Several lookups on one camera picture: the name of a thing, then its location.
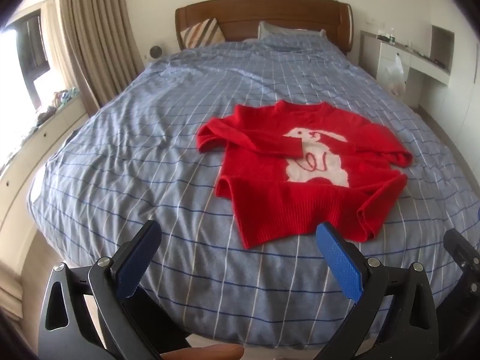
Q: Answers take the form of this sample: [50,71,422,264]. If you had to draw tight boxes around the striped pillow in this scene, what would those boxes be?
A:
[180,17,226,50]

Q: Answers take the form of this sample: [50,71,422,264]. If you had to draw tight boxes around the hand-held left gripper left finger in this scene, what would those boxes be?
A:
[37,219,166,360]

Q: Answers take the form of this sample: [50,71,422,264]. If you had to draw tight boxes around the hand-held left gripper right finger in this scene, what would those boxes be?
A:
[315,222,440,360]

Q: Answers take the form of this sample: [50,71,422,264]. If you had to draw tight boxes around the pile of clothes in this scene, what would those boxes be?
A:
[35,87,81,128]

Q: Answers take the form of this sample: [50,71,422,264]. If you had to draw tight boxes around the window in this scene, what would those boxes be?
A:
[0,7,51,110]

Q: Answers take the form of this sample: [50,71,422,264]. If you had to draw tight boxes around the grey pillow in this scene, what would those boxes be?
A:
[257,21,327,40]

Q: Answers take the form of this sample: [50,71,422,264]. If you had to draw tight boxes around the blue plaid bed blanket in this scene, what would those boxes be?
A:
[28,30,480,349]

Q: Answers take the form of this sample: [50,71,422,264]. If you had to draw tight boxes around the red sweater with white rabbit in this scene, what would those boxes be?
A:
[196,100,414,250]

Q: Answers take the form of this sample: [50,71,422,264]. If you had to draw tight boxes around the white plastic bag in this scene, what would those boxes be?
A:
[385,53,407,97]

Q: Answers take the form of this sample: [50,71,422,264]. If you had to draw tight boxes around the beige curtain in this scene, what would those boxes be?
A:
[58,0,145,118]

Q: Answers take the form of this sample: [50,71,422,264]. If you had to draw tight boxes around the cream window bench cabinet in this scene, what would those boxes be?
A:
[0,94,91,241]

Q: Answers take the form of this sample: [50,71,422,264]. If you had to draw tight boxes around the white desk unit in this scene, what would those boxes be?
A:
[359,24,456,110]

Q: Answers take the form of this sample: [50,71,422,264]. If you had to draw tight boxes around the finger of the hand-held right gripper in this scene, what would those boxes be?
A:
[442,228,480,272]

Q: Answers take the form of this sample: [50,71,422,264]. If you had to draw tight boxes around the wooden bed headboard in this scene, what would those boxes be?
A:
[175,0,354,55]

